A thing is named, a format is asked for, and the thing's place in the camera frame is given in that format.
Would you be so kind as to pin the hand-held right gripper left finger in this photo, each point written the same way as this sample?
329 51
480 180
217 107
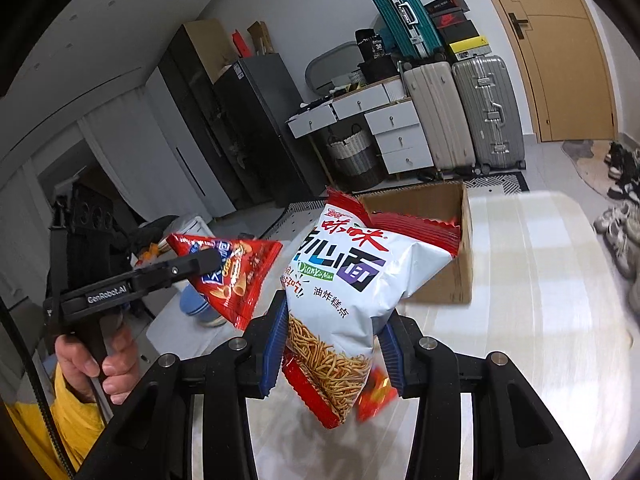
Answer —
272 352

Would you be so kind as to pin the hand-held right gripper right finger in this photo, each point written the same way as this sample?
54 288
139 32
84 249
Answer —
392 362

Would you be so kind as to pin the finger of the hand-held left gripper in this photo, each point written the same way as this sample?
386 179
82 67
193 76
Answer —
185 267

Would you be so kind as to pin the red chip snack packet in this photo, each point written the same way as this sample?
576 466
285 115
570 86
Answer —
240 270

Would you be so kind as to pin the brown cardboard box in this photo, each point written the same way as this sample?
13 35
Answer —
445 280

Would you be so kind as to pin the white noodle snack packet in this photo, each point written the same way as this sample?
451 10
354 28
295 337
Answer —
340 280

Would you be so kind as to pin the person's left forearm yellow sleeve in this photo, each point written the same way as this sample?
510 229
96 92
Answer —
70 425

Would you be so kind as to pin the person's left hand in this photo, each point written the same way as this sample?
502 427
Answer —
120 365

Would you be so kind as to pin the blue bowl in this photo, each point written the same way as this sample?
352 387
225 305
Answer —
197 305

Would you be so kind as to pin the white lidded bin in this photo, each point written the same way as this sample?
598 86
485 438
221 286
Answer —
192 225

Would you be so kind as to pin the black jacket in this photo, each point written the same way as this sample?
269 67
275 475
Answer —
147 235

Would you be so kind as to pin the white wardrobe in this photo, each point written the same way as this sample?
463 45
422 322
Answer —
185 150

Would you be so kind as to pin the white curtain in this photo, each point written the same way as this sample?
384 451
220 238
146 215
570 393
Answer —
115 160

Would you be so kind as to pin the tall black cabinet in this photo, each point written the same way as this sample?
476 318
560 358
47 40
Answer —
195 110

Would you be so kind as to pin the dark grey refrigerator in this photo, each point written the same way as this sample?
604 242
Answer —
270 130

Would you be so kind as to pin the grey and white woven basket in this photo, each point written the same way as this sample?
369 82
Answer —
357 160

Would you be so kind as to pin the large tan cardboard carton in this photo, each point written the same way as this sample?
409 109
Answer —
210 47

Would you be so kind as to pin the red paper bag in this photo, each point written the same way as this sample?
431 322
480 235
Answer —
242 45

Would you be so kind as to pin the white drawer desk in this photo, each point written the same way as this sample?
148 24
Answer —
395 125

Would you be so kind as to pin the small brown cardboard carton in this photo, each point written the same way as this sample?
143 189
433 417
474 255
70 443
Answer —
261 37

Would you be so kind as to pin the beige hard suitcase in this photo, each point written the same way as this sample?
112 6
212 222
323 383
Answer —
440 115

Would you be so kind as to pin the silver hard suitcase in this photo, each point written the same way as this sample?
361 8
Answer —
492 110

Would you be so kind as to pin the flat black box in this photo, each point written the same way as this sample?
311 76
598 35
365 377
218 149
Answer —
380 70

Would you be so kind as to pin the fluffy brown and white rug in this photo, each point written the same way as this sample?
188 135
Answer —
587 165

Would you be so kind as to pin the black box with white label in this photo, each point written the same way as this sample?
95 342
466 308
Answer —
371 45

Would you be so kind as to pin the teal hard suitcase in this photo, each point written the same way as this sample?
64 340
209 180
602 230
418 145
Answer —
400 15

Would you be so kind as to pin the plain black shoe box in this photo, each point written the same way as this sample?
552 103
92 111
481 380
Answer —
460 34

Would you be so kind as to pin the red and black shoe box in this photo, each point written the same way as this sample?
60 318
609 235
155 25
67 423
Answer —
452 21

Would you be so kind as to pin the wooden door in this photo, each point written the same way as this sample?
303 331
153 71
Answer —
560 50

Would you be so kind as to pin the black shoe box red stripe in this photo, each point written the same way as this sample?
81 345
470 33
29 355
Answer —
447 4

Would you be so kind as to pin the grey oval frame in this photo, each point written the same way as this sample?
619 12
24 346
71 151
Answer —
320 67

